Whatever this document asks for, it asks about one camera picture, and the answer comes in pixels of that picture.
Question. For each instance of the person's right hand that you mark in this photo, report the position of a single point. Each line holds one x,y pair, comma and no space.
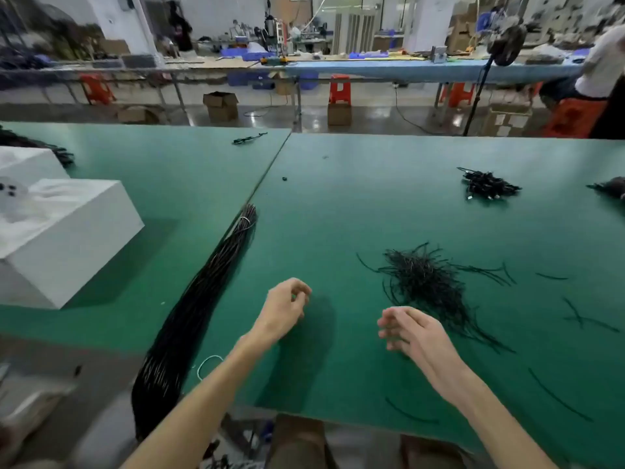
425,337

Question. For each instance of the person's left hand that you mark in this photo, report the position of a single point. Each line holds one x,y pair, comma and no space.
278,309

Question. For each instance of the person's right forearm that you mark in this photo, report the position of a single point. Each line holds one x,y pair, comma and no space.
493,425

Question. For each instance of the person's left forearm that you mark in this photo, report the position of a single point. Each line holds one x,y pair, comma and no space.
200,410

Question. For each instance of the small cardboard box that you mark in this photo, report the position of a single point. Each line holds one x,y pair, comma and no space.
339,114

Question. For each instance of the open cardboard box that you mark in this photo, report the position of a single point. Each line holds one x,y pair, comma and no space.
221,105

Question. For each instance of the large white box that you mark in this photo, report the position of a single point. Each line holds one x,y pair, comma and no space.
68,239

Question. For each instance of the red plastic stool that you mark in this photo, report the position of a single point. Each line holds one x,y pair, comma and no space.
339,90

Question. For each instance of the orange plastic stool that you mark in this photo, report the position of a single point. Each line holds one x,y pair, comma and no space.
574,117
457,93
96,90

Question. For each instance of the long blue workbench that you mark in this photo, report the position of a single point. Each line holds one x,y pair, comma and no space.
391,69

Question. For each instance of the small white box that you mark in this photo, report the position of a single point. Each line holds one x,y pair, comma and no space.
29,163

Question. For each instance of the black fan on stand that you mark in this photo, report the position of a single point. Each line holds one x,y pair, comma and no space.
508,44

